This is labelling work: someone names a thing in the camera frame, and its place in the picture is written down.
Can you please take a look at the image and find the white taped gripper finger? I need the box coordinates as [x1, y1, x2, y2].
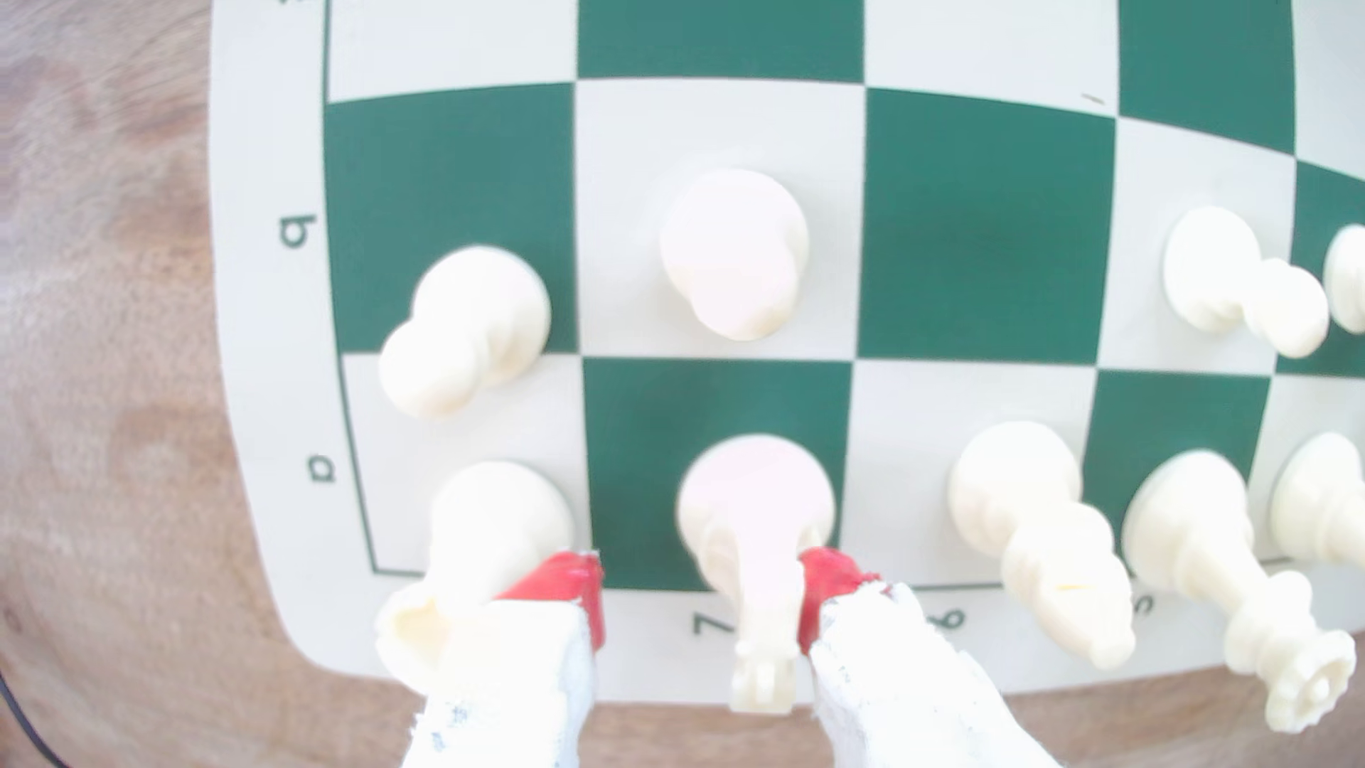
[403, 550, 607, 768]
[798, 548, 1057, 768]

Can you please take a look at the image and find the white knight chess piece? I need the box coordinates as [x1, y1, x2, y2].
[676, 433, 837, 716]

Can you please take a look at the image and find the white rook chess piece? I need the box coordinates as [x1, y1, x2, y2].
[375, 461, 575, 695]

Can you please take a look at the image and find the white bishop chess piece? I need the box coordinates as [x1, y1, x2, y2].
[948, 420, 1137, 671]

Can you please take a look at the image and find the white queen chess piece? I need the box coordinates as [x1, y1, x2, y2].
[1122, 449, 1358, 735]

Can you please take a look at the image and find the white pawn chess piece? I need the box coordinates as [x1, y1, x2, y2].
[378, 245, 552, 420]
[1323, 224, 1365, 335]
[659, 169, 810, 343]
[1162, 206, 1331, 360]

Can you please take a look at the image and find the white king chess piece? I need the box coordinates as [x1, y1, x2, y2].
[1269, 431, 1365, 567]

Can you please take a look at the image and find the green and white chess mat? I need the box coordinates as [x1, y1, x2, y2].
[209, 0, 1365, 708]

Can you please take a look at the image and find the black power cable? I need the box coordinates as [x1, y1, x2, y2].
[0, 670, 70, 768]

